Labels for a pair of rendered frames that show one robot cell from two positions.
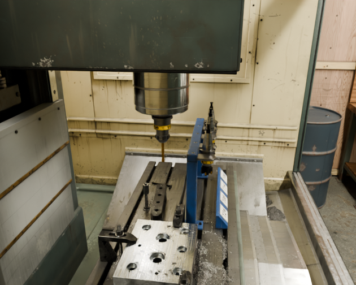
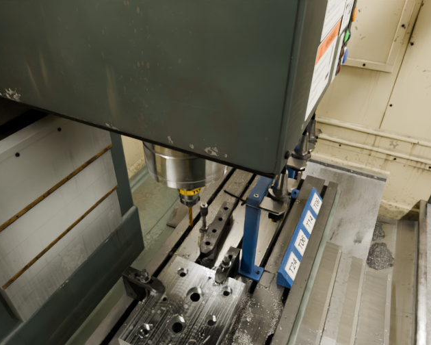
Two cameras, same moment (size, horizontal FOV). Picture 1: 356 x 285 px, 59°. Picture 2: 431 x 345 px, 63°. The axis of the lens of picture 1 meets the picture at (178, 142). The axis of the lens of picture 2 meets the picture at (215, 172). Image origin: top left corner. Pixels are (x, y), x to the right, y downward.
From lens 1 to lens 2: 0.44 m
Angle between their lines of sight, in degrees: 22
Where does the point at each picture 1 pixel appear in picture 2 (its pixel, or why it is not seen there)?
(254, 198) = (357, 230)
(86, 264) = (137, 265)
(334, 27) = not seen: outside the picture
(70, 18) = (25, 41)
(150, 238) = (179, 291)
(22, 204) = (35, 230)
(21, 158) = (29, 182)
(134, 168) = not seen: hidden behind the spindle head
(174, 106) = (191, 180)
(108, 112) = not seen: hidden behind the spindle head
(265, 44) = not seen: outside the picture
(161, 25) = (150, 77)
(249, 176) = (360, 198)
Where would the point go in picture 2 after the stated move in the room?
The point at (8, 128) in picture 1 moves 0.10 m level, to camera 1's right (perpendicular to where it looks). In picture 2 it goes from (3, 152) to (40, 161)
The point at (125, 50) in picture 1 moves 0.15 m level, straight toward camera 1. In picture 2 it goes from (104, 103) to (48, 163)
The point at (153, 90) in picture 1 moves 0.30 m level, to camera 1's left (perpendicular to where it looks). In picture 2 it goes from (159, 154) to (12, 124)
